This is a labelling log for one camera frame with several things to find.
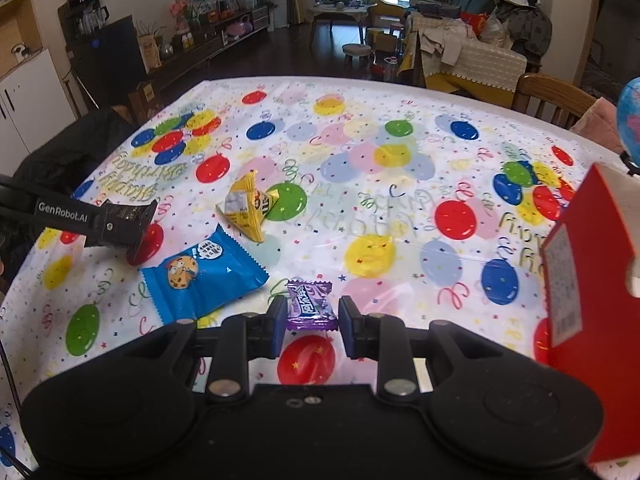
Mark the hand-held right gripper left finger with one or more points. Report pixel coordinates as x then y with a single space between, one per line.
277 325

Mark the black coffee machine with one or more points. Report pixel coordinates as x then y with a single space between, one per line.
82 10

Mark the red and white cardboard box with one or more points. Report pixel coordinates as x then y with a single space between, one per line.
600 360

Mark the blue globe on black stand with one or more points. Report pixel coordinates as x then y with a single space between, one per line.
631 115

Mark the cloth covered sofa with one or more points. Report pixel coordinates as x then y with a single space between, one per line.
490 60

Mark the wooden chair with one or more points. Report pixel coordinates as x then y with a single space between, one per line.
545 92

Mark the pink cushion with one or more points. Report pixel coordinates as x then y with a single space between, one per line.
600 125

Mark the balloon print tablecloth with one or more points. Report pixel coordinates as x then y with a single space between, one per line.
350 185

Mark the beige paper bag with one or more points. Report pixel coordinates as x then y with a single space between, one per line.
150 52

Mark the dark television cabinet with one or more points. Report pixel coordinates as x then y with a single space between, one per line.
200 52

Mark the white cabinet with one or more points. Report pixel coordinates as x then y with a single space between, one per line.
30 105

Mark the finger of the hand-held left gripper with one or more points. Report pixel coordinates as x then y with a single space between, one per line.
120 227

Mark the small round stool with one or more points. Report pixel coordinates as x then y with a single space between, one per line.
357 50

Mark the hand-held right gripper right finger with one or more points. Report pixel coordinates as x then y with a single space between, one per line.
348 325

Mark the blue cookie packet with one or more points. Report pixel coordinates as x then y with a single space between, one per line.
210 275

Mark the black cabinet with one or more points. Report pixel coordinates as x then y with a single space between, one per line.
110 60

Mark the purple candy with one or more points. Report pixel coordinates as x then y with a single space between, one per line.
310 305

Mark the pile of clothes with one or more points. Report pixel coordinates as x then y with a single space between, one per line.
520 25

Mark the black jacket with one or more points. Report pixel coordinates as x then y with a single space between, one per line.
70 145

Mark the yellow triangular snack packet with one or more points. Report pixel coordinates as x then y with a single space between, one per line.
245 210

